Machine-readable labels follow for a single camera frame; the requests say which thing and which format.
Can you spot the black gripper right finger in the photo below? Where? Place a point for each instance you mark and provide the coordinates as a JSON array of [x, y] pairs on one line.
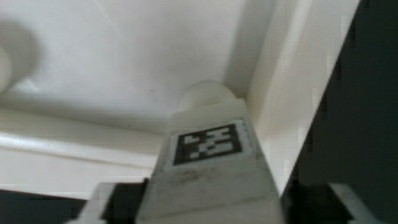
[[326, 204]]

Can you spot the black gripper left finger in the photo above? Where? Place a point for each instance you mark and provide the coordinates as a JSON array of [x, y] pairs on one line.
[[114, 204]]

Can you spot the white table leg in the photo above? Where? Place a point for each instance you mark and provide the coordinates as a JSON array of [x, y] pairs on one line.
[[210, 187]]

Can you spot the white square tabletop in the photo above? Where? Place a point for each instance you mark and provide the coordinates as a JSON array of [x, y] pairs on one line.
[[102, 57]]

